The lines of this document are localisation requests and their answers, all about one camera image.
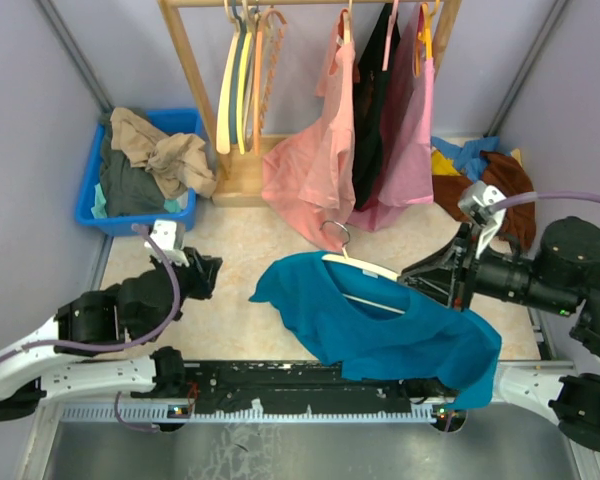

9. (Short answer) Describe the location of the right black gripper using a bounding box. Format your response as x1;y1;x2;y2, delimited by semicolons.
395;220;576;316

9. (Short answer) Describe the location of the teal blue t shirt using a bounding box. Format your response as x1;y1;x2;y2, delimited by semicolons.
250;251;502;410

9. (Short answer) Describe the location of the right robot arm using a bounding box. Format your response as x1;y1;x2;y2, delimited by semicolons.
398;216;600;453

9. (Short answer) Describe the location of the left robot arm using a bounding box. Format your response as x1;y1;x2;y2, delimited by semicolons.
0;247;223;422

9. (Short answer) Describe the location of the brown t shirt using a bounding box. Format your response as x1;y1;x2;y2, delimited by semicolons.
432;152;536;252

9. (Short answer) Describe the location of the dark grey t shirt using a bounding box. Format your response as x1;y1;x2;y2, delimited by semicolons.
99;118;167;218

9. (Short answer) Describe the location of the beige t shirt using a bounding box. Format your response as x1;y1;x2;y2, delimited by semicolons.
110;107;217;200

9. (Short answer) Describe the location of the salmon pink t shirt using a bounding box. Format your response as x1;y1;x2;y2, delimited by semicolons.
261;27;355;251

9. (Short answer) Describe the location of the black t shirt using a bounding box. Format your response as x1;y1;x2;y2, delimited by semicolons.
353;4;400;210

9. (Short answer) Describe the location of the yellow hanger with shirt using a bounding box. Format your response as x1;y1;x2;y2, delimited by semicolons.
412;0;441;77

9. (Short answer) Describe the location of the beige hanger with shirt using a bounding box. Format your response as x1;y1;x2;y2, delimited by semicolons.
337;0;353;47

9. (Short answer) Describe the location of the pink hanger with shirt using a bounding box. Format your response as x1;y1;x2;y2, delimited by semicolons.
382;0;400;72

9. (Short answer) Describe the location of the orange plastic hanger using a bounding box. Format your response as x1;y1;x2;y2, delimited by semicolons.
252;6;287;154

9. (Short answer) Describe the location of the yellow cloth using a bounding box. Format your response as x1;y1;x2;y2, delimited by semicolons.
429;147;524;177

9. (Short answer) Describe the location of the light blue cloth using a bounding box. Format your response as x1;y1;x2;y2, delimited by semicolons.
431;136;500;183

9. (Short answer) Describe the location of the wooden clothes rack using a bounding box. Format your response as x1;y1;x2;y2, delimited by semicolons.
158;1;462;207

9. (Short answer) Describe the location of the mint green cloth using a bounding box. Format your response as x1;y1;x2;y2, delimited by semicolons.
91;183;187;219

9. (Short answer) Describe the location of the blue plastic bin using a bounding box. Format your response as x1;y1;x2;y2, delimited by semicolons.
74;108;206;237

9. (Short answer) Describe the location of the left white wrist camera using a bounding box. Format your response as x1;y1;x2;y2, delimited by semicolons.
144;219;190;267

